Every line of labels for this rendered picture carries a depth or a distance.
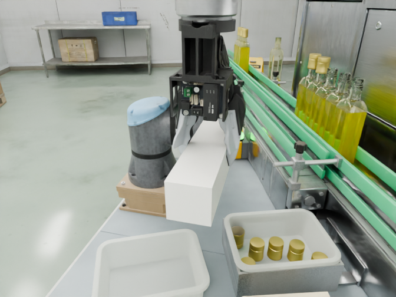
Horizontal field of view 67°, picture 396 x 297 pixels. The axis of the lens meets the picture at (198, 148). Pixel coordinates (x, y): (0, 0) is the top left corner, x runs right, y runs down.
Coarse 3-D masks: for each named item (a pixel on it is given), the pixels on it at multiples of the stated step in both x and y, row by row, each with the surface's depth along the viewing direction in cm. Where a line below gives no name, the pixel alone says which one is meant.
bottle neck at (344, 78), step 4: (340, 72) 77; (344, 72) 78; (348, 72) 77; (340, 76) 77; (344, 76) 76; (348, 76) 76; (340, 80) 77; (344, 80) 77; (348, 80) 76; (340, 84) 77; (344, 84) 77; (348, 84) 77; (336, 88) 79; (340, 88) 78; (344, 88) 77; (340, 92) 78; (344, 92) 78
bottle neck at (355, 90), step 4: (352, 80) 72; (356, 80) 71; (360, 80) 71; (364, 80) 71; (352, 84) 72; (356, 84) 71; (360, 84) 71; (352, 88) 72; (356, 88) 72; (360, 88) 72; (352, 92) 72; (356, 92) 72; (360, 92) 72; (348, 96) 74; (352, 96) 73; (356, 96) 72; (360, 96) 73
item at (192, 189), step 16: (208, 128) 52; (192, 144) 47; (208, 144) 47; (224, 144) 47; (192, 160) 42; (208, 160) 42; (224, 160) 44; (176, 176) 38; (192, 176) 38; (208, 176) 38; (224, 176) 46; (176, 192) 38; (192, 192) 37; (208, 192) 36; (176, 208) 39; (192, 208) 38; (208, 208) 38; (208, 224) 39
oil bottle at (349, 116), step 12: (336, 108) 77; (348, 108) 72; (360, 108) 72; (336, 120) 77; (348, 120) 73; (360, 120) 74; (336, 132) 77; (348, 132) 75; (360, 132) 75; (336, 144) 77; (348, 144) 77; (348, 156) 78
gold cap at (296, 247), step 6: (294, 240) 69; (300, 240) 69; (294, 246) 67; (300, 246) 67; (288, 252) 69; (294, 252) 67; (300, 252) 67; (288, 258) 69; (294, 258) 68; (300, 258) 68
